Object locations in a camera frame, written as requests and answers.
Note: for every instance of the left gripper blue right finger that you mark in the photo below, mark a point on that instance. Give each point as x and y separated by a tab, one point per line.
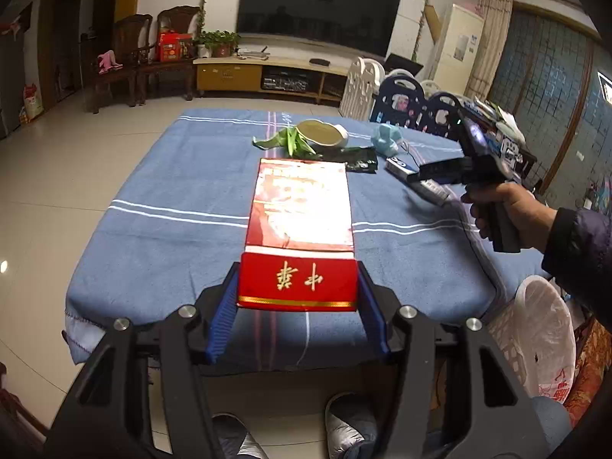
371	315

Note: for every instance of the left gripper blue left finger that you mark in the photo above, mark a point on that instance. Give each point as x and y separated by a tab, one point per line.
221	307

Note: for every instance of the red cigarette carton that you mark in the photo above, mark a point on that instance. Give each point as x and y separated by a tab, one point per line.
299	253

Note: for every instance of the light blue tissue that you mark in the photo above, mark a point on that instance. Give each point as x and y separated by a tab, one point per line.
385	139

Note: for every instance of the dark green hazelnut bag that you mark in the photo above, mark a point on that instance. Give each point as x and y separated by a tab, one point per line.
355	159

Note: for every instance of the paper bowl cup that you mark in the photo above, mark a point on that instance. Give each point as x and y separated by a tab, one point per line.
323	134

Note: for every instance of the green wrapper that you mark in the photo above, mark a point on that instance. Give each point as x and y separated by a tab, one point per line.
292	142

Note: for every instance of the white trash bin with liner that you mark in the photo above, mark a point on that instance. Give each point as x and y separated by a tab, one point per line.
535	334

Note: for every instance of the person right hand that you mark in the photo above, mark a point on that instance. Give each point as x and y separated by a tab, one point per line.
533	220

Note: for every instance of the dark wooden side table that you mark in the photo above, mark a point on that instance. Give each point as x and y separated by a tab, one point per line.
502	133

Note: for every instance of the white power strip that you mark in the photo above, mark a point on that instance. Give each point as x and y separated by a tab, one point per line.
425	188

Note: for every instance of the blue striped tablecloth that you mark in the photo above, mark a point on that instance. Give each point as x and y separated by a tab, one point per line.
182	218

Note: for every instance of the blue baby fence panel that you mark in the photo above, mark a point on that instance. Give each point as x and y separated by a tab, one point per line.
401	102

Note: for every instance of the right grey slipper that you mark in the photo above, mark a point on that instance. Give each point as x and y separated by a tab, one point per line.
350	427

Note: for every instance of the grey slipper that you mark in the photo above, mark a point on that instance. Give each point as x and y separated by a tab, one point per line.
350	427
235	439

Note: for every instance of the white standing air conditioner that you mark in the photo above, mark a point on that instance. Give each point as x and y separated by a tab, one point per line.
456	50

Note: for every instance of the left grey slipper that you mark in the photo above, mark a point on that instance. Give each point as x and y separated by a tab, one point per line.
235	439

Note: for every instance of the black laptop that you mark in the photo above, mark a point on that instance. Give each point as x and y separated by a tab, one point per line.
398	62

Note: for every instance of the white baby fence panel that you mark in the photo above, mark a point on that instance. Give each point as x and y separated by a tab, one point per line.
364	79

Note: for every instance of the beige curtain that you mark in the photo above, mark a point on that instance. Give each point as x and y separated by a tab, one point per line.
496	14

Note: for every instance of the wooden TV cabinet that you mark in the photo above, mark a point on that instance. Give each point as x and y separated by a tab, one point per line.
272	76

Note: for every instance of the large black television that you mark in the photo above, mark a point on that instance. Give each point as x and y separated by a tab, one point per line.
363	25

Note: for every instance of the green potted plant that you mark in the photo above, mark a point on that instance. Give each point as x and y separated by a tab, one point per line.
219	43

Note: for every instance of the red gift box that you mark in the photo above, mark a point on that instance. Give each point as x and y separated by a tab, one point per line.
173	46

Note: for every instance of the pink toy on chair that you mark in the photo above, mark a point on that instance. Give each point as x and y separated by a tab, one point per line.
108	63

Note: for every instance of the dark wooden chair left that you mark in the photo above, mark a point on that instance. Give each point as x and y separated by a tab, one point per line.
129	43

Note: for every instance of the dark wooden chair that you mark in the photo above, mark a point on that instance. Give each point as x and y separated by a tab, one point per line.
129	43
177	19

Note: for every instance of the dark wooden chair right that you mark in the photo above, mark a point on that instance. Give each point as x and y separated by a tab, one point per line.
177	19

